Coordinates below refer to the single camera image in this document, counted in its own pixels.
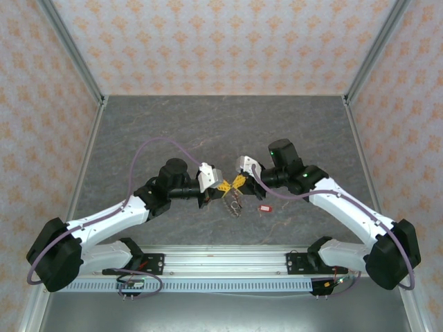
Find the metal keyring bunch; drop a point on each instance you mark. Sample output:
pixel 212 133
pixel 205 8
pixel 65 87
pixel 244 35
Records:
pixel 234 207

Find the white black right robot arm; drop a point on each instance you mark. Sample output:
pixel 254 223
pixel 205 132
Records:
pixel 346 204

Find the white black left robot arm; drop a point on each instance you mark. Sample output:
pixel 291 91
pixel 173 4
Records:
pixel 104 218

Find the red key tag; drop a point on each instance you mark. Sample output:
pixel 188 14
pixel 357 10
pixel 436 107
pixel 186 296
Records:
pixel 265 208

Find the small circuit board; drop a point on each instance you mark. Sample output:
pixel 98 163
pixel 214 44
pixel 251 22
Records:
pixel 133 284
pixel 337 281

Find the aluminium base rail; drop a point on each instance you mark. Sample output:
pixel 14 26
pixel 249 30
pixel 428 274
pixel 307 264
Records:
pixel 225 263

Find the aluminium table edge rail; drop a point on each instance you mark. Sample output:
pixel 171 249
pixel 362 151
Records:
pixel 360 145
pixel 90 145

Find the aluminium frame post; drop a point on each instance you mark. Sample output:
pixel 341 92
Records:
pixel 74 52
pixel 373 52

